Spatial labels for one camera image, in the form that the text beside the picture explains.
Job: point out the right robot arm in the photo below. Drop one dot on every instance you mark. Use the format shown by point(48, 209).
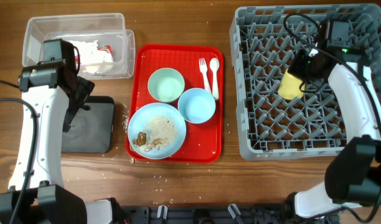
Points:
point(353, 178)

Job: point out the white plastic spoon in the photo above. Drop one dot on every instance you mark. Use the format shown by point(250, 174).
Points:
point(214, 66)

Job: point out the white plastic fork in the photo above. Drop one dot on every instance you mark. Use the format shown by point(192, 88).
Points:
point(203, 69)

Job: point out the grey dishwasher rack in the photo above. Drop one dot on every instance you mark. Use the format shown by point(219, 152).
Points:
point(264, 41)

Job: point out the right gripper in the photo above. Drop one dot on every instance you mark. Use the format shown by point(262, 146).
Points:
point(297, 59)

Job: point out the white napkin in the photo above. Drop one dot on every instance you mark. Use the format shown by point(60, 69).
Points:
point(91, 58)

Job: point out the yellow plastic cup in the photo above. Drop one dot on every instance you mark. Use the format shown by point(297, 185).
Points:
point(291, 87)

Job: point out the red serving tray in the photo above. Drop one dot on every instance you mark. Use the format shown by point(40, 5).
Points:
point(203, 142)

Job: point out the light blue plate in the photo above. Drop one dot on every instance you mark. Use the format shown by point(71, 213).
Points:
point(165, 129)

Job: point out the light blue bowl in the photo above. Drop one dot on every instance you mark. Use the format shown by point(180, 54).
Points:
point(196, 105)

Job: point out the clear plastic bin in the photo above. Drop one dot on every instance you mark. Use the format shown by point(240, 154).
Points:
point(105, 28)

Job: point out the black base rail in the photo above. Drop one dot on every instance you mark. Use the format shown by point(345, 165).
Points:
point(181, 215)

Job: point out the brown food scrap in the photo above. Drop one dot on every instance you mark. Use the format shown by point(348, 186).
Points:
point(140, 140)

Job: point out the mint green bowl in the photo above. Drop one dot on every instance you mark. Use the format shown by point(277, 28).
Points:
point(166, 85)

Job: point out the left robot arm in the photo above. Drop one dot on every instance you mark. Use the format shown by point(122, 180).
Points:
point(60, 113)

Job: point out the black plastic bin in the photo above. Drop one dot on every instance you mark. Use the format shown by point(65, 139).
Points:
point(91, 128)

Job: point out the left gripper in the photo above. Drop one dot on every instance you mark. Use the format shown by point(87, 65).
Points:
point(86, 88)

